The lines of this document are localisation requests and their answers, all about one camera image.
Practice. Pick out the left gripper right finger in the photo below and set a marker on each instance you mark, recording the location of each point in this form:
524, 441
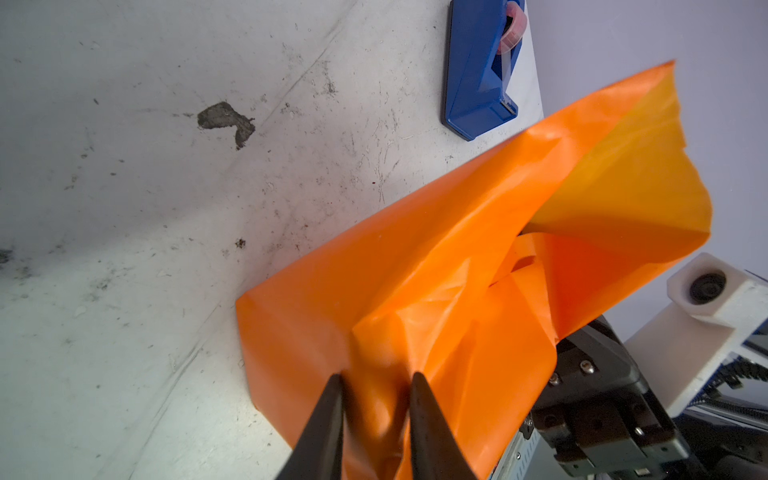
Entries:
435, 453

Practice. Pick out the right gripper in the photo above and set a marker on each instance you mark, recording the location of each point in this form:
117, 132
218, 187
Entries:
599, 416

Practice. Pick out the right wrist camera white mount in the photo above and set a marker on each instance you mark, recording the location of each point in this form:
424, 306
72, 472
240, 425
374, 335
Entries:
714, 309

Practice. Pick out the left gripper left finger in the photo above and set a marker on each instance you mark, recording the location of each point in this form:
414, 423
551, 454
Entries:
319, 451

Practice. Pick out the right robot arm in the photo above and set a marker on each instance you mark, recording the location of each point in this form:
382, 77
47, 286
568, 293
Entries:
727, 438

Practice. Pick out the blue tape dispenser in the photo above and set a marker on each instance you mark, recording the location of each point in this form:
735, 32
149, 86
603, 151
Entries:
484, 41

